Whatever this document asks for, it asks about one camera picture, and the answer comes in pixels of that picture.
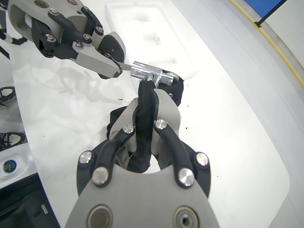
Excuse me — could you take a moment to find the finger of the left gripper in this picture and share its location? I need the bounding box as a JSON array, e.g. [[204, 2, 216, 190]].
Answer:
[[81, 6, 127, 64], [32, 10, 123, 80]]

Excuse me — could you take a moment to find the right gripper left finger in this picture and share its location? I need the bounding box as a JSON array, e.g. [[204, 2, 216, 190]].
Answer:
[[76, 97, 139, 197]]

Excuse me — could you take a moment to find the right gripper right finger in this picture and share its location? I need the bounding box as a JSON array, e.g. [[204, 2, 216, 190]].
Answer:
[[152, 89, 211, 198]]

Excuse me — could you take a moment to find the white foam tray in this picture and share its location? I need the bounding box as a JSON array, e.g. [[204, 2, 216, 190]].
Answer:
[[104, 0, 201, 80]]

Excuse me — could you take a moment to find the robot body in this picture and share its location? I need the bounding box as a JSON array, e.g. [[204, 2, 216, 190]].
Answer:
[[0, 132, 61, 228]]

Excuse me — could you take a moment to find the white perforated partition panel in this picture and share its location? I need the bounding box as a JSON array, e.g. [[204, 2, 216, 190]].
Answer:
[[264, 0, 304, 74]]

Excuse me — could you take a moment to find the black partition support bar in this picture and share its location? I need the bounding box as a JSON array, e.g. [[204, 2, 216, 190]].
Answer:
[[254, 0, 304, 28]]

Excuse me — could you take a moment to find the black braided cable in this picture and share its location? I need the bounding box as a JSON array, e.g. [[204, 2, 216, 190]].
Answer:
[[0, 28, 27, 47]]

